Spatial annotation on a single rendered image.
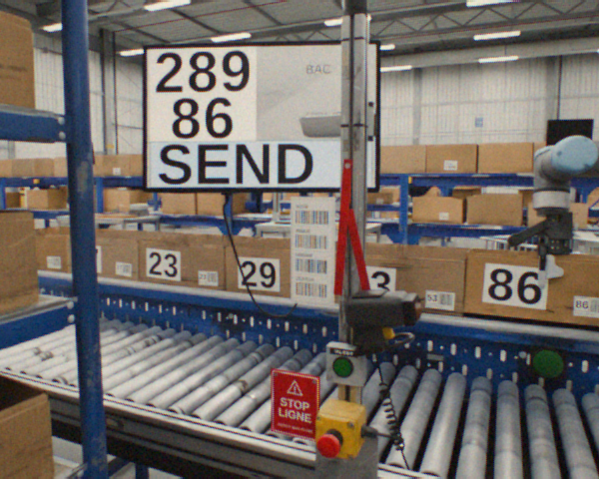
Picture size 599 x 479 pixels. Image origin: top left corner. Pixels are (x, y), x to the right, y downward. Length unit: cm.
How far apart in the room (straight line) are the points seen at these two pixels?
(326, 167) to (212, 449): 64
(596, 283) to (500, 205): 427
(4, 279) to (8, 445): 17
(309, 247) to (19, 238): 48
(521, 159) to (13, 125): 565
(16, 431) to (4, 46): 39
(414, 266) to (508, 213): 427
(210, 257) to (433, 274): 77
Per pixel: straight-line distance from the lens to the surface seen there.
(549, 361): 139
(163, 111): 102
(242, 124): 97
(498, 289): 142
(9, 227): 57
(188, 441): 114
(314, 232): 84
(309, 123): 95
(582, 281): 143
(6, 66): 57
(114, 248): 198
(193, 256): 174
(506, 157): 592
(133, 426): 123
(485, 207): 567
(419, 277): 143
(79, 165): 57
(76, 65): 58
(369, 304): 77
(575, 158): 130
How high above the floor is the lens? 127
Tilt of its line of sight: 6 degrees down
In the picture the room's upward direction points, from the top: straight up
